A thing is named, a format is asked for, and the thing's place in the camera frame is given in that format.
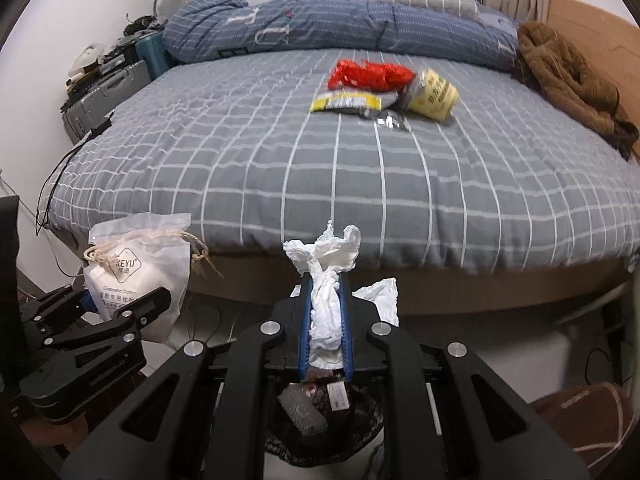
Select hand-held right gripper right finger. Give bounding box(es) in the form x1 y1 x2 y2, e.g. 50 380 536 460
340 280 591 480

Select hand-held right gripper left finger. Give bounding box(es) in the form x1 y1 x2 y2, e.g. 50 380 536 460
60 280 313 480

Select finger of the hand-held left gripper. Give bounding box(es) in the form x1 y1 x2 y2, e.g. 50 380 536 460
20 284 97 333
42 286 172 361

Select white tissue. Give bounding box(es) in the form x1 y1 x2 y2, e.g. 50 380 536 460
282 220 401 368

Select white cotton pad bag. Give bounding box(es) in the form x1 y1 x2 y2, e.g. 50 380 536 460
82 212 223 343

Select black trash bin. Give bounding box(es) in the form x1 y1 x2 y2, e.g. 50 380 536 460
262 379 386 468

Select yellow snack wrapper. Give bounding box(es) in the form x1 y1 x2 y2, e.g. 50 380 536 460
309 91 411 133

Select yellow yogurt cup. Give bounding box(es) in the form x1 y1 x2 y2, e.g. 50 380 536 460
400 69 460 123

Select red plastic bag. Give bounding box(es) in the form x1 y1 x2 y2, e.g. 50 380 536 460
326 59 417 93

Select grey suitcase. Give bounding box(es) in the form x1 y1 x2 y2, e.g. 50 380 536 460
62 60 153 146

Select black device stack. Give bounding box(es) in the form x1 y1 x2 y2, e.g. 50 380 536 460
65 42 138 106

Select white helmet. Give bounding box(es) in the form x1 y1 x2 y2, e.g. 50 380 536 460
67 42 108 81

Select teal suitcase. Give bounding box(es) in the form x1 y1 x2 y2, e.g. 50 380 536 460
135 30 176 80

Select blue striped duvet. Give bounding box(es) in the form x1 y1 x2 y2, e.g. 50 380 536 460
164 0 521 72

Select brown jacket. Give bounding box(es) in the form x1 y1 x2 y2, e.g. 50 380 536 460
515 21 640 161

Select light blue printed pillow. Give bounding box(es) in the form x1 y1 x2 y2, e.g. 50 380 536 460
470 0 521 36

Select wooden headboard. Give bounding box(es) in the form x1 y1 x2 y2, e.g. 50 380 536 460
547 0 640 131

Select black charger with cable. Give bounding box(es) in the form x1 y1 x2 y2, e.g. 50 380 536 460
35 114 117 278

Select black cable bundle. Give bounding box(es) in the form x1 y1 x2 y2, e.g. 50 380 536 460
122 15 166 37

